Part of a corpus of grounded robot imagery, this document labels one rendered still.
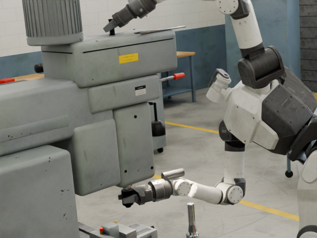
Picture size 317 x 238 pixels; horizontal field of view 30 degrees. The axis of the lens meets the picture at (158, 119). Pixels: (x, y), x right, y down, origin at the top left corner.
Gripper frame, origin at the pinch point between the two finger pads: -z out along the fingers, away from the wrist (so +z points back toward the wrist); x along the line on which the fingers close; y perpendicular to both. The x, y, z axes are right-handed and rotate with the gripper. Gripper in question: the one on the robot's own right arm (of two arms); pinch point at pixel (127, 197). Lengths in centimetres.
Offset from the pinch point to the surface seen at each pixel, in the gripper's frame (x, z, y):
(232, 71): -497, 365, 45
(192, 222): 41.0, 7.7, -1.3
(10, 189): 38, -52, -26
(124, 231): -11.5, 1.5, 19.1
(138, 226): -20.9, 11.9, 23.2
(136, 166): 10.1, 1.2, -15.4
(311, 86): -617, 602, 117
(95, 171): 17.3, -18.0, -19.6
